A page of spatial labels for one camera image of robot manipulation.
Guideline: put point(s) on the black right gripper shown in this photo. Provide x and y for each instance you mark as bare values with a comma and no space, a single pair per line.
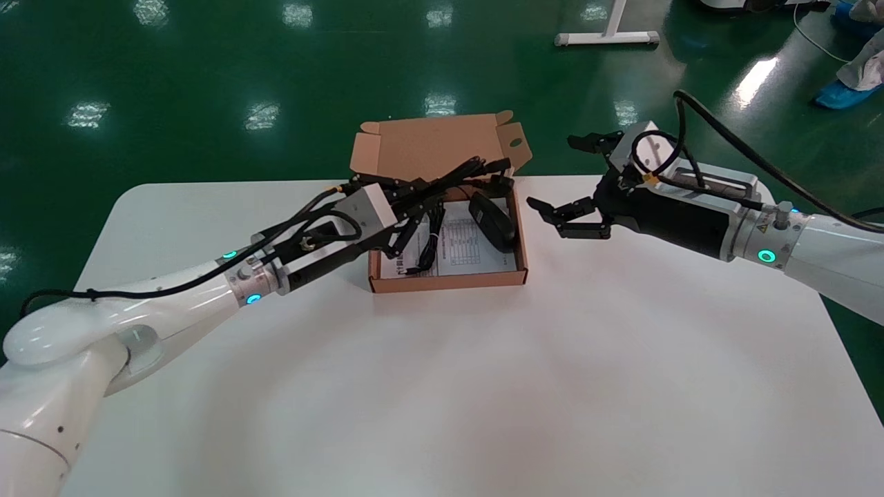
670,217

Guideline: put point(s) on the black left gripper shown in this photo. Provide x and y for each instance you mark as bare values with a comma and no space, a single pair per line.
331,261

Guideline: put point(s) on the brown cardboard storage box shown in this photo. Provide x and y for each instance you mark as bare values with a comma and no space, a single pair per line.
428,141

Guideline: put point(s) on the white printed paper manual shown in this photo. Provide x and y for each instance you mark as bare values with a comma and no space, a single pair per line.
463,257

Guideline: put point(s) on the white table leg base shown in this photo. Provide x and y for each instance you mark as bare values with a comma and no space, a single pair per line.
608,39

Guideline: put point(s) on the white and black machine base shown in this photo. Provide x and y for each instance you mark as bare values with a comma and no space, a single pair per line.
760,5

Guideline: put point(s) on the blue shoe cover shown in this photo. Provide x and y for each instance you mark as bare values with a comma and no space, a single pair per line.
839,96
856,21

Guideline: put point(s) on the grey trouser leg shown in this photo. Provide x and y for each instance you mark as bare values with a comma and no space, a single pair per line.
869,8
867,69

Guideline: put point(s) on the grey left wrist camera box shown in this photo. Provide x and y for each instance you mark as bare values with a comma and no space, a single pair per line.
369,207

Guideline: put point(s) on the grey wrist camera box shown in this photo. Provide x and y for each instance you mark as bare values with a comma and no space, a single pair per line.
711,181
369,207

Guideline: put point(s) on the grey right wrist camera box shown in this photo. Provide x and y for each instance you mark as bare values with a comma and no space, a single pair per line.
711,181

